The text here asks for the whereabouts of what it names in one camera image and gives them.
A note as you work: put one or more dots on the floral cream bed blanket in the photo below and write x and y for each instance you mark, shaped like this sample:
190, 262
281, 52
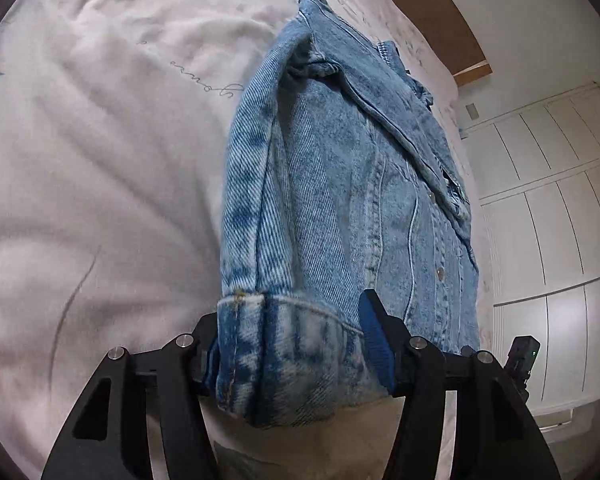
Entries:
105, 160

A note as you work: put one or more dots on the wall switch plate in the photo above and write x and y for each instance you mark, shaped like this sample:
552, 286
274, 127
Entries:
471, 111

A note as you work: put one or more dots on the blue denim jacket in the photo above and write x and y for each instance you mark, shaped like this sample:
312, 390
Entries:
330, 210

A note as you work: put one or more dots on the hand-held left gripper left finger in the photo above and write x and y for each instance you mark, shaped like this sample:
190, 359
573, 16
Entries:
180, 365

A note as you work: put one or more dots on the wooden headboard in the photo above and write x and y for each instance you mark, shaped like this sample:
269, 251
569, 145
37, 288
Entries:
440, 20

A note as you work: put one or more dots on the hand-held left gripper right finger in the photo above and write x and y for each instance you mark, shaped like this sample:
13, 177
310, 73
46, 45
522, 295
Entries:
375, 345

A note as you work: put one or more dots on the white panelled wardrobe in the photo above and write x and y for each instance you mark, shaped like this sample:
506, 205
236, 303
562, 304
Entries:
555, 210

